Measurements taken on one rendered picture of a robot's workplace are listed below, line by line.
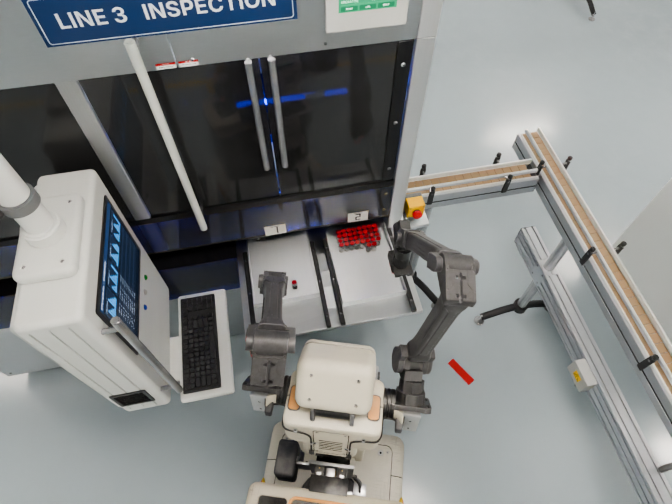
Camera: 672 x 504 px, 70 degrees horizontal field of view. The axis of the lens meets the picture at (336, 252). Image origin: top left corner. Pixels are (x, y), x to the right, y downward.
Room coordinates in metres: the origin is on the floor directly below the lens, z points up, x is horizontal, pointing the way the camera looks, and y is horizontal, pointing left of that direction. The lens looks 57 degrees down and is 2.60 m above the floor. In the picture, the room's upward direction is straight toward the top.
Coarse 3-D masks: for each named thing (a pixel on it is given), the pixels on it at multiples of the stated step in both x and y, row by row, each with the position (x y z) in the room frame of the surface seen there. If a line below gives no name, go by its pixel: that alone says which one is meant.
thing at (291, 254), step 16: (256, 240) 1.15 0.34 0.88; (272, 240) 1.15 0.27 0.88; (288, 240) 1.15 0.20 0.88; (304, 240) 1.15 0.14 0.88; (256, 256) 1.07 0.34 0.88; (272, 256) 1.07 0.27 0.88; (288, 256) 1.07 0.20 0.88; (304, 256) 1.07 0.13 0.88; (256, 272) 1.00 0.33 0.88; (288, 272) 1.00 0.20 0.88; (304, 272) 1.00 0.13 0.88; (256, 288) 0.92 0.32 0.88; (288, 288) 0.92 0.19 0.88; (304, 288) 0.92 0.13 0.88; (256, 304) 0.83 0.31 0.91
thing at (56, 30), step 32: (32, 0) 1.03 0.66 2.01; (64, 0) 1.04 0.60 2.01; (96, 0) 1.05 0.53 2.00; (128, 0) 1.06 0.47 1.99; (160, 0) 1.08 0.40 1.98; (192, 0) 1.09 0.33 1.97; (224, 0) 1.11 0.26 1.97; (256, 0) 1.12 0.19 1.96; (288, 0) 1.13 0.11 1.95; (64, 32) 1.03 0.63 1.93; (96, 32) 1.04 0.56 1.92; (128, 32) 1.06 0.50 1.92; (160, 32) 1.07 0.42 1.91
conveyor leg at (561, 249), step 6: (558, 246) 1.22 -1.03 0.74; (564, 246) 1.20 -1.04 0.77; (552, 252) 1.23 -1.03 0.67; (558, 252) 1.20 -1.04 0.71; (564, 252) 1.20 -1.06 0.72; (552, 258) 1.21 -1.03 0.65; (558, 258) 1.20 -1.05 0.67; (546, 264) 1.21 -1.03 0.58; (552, 264) 1.20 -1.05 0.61; (528, 288) 1.22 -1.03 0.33; (534, 288) 1.20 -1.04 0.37; (528, 294) 1.20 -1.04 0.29; (534, 294) 1.20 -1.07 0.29; (522, 300) 1.21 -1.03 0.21; (528, 300) 1.20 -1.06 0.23; (522, 306) 1.20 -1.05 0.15
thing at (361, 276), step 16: (384, 224) 1.22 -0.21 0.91; (336, 240) 1.15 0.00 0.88; (384, 240) 1.15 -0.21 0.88; (336, 256) 1.07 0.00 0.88; (352, 256) 1.07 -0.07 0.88; (368, 256) 1.07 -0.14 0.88; (384, 256) 1.07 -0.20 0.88; (336, 272) 0.98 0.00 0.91; (352, 272) 1.00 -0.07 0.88; (368, 272) 1.00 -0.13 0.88; (384, 272) 1.00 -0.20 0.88; (352, 288) 0.92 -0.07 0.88; (368, 288) 0.92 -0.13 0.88; (384, 288) 0.92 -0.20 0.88; (400, 288) 0.92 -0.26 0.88; (352, 304) 0.85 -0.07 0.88
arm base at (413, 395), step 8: (400, 384) 0.43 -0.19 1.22; (408, 384) 0.42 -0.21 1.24; (416, 384) 0.42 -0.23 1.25; (400, 392) 0.40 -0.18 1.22; (408, 392) 0.40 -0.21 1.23; (416, 392) 0.40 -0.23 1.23; (424, 392) 0.41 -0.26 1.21; (400, 400) 0.38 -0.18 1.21; (408, 400) 0.38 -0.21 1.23; (416, 400) 0.38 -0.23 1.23; (424, 400) 0.38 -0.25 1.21; (392, 408) 0.36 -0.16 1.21; (400, 408) 0.36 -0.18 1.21; (408, 408) 0.36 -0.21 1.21; (416, 408) 0.36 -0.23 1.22; (424, 408) 0.36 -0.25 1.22
